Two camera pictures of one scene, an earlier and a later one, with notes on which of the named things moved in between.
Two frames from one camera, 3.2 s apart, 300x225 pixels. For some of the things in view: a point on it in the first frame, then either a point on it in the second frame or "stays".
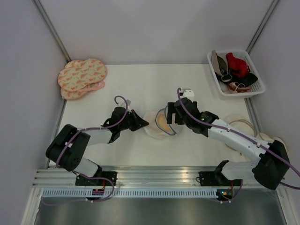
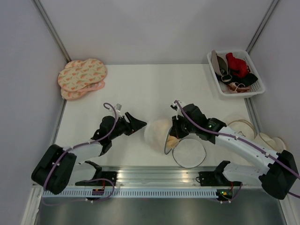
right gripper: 172,109 to 176,124
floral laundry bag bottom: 74,95 stays
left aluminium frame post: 38,5 stays
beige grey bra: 220,63 stays
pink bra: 161,122 to 172,141
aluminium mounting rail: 141,176 stays
